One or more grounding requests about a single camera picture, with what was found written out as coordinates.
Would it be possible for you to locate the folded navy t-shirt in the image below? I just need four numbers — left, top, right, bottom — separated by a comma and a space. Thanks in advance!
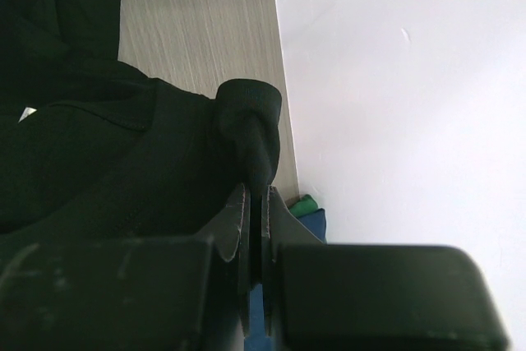
244, 204, 326, 350

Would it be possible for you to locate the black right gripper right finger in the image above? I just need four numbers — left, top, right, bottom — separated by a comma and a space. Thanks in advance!
261, 187, 510, 350

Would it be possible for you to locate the black printed t-shirt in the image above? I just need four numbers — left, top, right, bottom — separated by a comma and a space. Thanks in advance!
1, 0, 282, 250

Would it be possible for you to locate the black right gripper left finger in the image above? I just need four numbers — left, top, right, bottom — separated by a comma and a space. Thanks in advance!
1, 185, 251, 350

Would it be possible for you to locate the folded green t-shirt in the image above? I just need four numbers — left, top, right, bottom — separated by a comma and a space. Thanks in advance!
288, 194, 319, 218

